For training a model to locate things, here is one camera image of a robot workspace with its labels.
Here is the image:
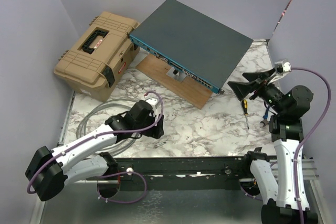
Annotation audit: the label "metal switch stand bracket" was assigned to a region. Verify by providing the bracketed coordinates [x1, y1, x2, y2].
[166, 67, 186, 82]

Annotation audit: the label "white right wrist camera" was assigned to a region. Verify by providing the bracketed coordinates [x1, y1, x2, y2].
[272, 59, 291, 82]

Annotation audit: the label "tan plastic tool case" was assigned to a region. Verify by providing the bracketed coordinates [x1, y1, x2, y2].
[54, 12, 140, 102]

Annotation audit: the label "blue handled pliers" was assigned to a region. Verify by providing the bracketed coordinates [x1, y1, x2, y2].
[260, 103, 270, 127]

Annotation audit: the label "wooden base board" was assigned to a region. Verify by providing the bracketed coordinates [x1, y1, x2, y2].
[136, 54, 213, 109]

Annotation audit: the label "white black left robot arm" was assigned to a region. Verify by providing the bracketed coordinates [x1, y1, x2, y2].
[25, 98, 164, 201]

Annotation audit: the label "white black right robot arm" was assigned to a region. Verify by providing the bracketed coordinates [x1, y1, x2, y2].
[228, 69, 318, 223]

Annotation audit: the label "dark blue network switch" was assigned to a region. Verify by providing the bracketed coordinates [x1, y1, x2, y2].
[130, 0, 253, 94]

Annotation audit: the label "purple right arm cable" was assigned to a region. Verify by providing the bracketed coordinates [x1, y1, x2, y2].
[245, 67, 331, 224]

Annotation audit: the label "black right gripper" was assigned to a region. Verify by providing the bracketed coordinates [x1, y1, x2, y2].
[229, 67, 287, 114]

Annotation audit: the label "yellow black screwdriver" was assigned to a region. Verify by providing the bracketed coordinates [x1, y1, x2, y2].
[241, 99, 249, 129]

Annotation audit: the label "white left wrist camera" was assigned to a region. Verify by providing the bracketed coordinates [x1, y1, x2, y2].
[145, 98, 160, 110]

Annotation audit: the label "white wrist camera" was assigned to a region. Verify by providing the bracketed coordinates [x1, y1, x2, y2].
[145, 98, 160, 110]
[272, 59, 291, 82]

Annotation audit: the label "grey coiled network cable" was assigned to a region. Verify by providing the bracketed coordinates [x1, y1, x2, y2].
[76, 99, 144, 156]

